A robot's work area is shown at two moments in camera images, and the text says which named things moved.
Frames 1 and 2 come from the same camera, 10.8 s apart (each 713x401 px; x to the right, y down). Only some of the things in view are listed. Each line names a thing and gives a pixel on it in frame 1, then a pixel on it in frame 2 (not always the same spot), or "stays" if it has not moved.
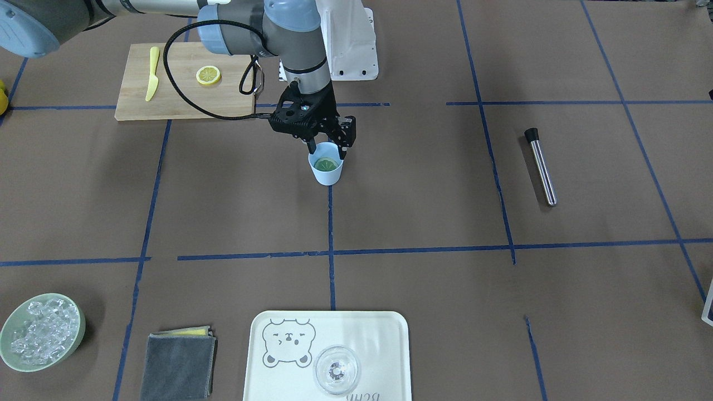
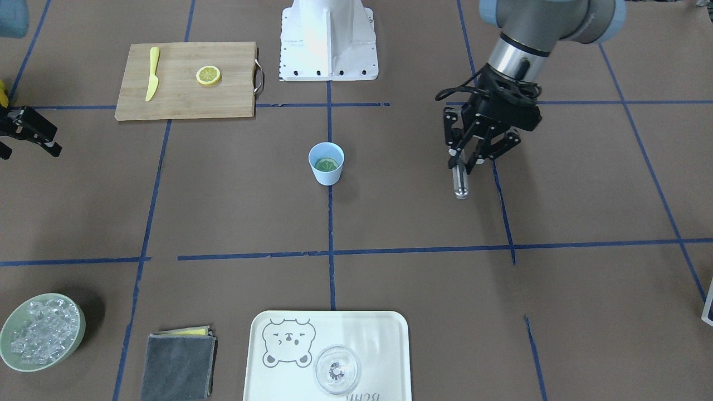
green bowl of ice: (40, 332) stays
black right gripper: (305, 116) to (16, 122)
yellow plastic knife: (154, 82) stays
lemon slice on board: (208, 74) stays
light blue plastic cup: (326, 163) stays
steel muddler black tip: (532, 136) to (460, 181)
